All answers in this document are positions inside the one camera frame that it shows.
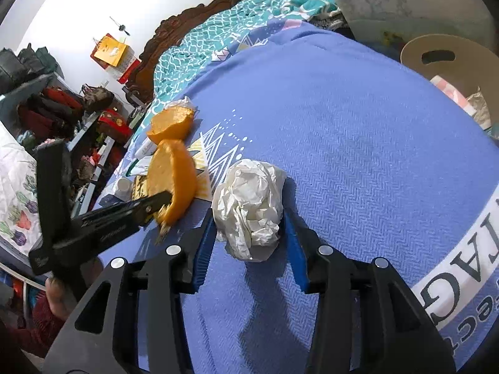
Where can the red gift box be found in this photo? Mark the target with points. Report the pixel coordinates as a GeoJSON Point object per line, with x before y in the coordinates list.
{"type": "Point", "coordinates": [113, 124]}

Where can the person's left forearm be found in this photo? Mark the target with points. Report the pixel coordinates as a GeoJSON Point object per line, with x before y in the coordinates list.
{"type": "Point", "coordinates": [35, 333]}

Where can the red bags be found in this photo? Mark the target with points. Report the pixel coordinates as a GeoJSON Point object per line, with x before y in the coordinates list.
{"type": "Point", "coordinates": [50, 109]}

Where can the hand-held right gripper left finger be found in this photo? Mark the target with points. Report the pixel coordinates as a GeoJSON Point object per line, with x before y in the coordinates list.
{"type": "Point", "coordinates": [203, 255]}

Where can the white floral cloth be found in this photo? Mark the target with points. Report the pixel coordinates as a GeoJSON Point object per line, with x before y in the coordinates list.
{"type": "Point", "coordinates": [390, 0]}

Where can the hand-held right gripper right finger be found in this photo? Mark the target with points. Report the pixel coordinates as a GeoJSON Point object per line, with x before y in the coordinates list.
{"type": "Point", "coordinates": [295, 259]}

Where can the green and white tube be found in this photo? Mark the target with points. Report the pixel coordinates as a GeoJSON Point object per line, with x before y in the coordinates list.
{"type": "Point", "coordinates": [145, 149]}

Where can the black bags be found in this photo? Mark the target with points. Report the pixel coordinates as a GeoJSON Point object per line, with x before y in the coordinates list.
{"type": "Point", "coordinates": [23, 66]}

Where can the small orange peel half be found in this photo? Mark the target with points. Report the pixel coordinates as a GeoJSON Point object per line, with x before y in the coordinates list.
{"type": "Point", "coordinates": [171, 124]}

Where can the large orange peel half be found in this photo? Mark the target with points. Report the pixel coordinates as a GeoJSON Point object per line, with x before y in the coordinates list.
{"type": "Point", "coordinates": [173, 187]}

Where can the teal patterned quilt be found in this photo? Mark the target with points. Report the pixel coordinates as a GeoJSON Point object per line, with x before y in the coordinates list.
{"type": "Point", "coordinates": [202, 39]}

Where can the white cactus print cloth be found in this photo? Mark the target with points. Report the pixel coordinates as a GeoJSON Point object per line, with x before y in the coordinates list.
{"type": "Point", "coordinates": [15, 202]}

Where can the yellow patterned box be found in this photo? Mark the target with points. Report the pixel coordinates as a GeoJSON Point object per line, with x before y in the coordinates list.
{"type": "Point", "coordinates": [140, 187]}

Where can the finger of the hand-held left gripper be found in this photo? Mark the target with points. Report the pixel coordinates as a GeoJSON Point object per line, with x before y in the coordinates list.
{"type": "Point", "coordinates": [124, 212]}

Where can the pink and white cloth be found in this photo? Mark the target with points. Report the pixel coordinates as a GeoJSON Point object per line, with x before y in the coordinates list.
{"type": "Point", "coordinates": [450, 89]}

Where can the blue printed blanket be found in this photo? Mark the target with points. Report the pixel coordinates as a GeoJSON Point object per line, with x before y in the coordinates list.
{"type": "Point", "coordinates": [351, 144]}

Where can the carved wooden headboard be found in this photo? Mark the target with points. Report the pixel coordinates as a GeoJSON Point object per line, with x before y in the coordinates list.
{"type": "Point", "coordinates": [156, 43]}

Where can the yellow and red wall calendar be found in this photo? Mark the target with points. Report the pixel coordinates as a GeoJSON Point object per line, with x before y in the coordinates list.
{"type": "Point", "coordinates": [111, 52]}

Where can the beige round stool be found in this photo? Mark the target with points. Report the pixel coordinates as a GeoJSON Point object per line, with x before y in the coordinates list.
{"type": "Point", "coordinates": [413, 52]}

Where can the small white bottle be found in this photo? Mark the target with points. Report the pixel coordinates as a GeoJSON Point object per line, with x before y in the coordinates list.
{"type": "Point", "coordinates": [123, 187]}

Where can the person's left hand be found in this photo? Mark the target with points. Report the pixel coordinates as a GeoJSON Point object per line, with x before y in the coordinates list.
{"type": "Point", "coordinates": [56, 296]}

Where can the grey storage shelf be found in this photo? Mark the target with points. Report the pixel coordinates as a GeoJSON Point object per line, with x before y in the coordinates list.
{"type": "Point", "coordinates": [91, 128]}

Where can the brown bag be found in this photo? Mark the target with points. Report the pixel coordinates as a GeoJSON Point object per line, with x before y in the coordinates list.
{"type": "Point", "coordinates": [97, 95]}

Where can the small white tissue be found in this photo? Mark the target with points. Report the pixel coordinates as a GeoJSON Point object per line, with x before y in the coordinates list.
{"type": "Point", "coordinates": [181, 103]}

